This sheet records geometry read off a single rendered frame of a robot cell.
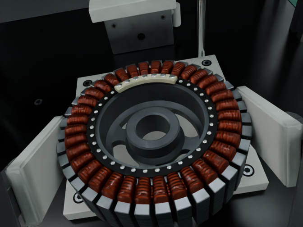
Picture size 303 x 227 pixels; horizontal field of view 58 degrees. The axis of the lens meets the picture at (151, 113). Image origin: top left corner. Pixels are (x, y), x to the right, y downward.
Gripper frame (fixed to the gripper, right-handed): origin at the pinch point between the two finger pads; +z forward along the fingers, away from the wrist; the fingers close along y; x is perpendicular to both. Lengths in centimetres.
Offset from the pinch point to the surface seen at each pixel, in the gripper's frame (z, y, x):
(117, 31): 17.1, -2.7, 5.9
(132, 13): 5.0, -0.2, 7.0
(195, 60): 13.9, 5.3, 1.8
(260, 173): 2.1, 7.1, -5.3
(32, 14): 29.6, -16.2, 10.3
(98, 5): 5.0, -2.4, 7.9
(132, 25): 16.9, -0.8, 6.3
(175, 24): 18.5, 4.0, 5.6
